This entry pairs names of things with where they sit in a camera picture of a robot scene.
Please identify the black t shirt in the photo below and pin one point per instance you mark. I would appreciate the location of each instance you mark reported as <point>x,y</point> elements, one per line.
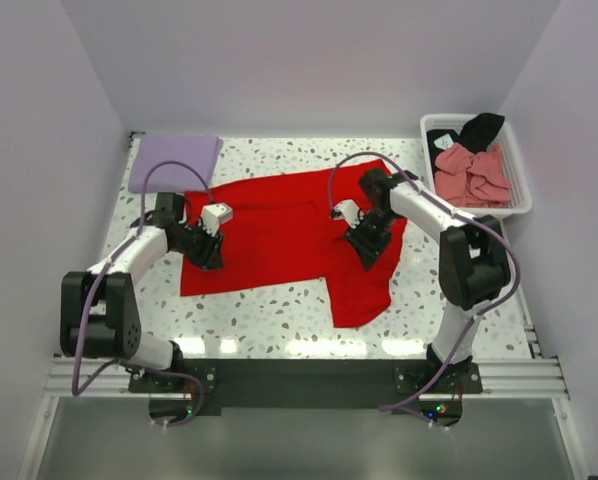
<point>474,132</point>

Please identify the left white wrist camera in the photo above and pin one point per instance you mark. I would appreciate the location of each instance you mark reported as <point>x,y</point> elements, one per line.
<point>214,215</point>

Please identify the aluminium frame rail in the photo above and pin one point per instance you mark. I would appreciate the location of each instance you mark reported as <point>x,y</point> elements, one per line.
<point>497,379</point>

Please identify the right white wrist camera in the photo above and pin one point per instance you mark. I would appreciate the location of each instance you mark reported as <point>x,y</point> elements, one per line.
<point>348,211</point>

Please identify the folded lilac t shirt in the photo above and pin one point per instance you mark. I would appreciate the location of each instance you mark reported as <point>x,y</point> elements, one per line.
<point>198,152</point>

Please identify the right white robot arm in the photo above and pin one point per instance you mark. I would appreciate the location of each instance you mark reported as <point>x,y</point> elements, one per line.
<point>473,265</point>

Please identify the red t shirt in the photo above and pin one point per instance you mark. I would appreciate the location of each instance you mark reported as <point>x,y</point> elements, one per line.
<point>282,232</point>

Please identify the white plastic laundry basket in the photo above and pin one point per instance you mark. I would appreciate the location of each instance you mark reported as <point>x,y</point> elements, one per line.
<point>521,202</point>

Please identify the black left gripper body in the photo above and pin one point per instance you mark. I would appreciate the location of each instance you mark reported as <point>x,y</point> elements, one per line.
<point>197,245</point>

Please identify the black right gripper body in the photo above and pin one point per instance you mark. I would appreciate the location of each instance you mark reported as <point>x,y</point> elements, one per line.
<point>371,234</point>

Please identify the pink t shirt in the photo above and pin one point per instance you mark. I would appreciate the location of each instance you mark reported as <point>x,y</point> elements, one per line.
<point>472,180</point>

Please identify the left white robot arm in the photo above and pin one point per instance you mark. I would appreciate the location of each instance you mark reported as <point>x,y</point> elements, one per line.
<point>99,316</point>

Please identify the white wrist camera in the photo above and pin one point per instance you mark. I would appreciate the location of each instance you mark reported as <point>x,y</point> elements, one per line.
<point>348,211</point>
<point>214,215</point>

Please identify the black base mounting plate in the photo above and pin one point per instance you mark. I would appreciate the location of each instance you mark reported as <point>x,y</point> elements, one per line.
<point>206,387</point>

